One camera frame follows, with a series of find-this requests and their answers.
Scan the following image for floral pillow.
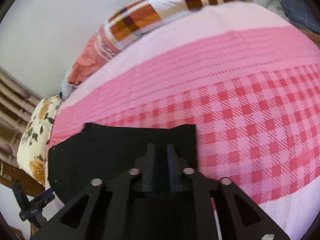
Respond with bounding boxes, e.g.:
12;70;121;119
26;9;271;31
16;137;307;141
17;95;63;187

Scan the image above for wooden cabinet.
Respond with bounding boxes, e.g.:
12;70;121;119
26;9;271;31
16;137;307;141
0;159;46;196

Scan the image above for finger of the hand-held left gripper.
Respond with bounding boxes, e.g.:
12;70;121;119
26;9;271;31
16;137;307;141
10;180;28;212
32;189;55;207

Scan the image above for pink checked bed sheet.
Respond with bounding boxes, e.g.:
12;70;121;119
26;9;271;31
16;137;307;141
47;1;320;240

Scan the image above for beige striped curtain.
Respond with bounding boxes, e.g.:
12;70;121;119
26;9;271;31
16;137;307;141
0;66;43;157

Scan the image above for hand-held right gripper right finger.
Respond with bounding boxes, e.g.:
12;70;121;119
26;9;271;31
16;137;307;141
167;144;292;240

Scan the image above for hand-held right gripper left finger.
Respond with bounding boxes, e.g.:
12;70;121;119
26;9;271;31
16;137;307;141
30;144;157;240

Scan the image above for orange brown plaid quilt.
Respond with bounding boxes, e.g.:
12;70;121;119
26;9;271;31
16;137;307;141
67;0;254;85

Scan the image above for white plastic packet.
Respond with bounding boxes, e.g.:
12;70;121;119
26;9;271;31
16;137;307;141
60;79;76;100

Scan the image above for blue jeans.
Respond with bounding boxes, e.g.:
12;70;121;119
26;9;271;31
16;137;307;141
275;0;320;34

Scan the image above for tan blanket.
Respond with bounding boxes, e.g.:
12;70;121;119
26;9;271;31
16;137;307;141
300;27;320;48

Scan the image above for white patterned cloth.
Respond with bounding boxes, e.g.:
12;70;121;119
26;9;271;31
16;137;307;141
267;0;293;23

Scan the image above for black pants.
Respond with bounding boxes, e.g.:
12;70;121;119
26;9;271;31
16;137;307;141
47;122;200;207

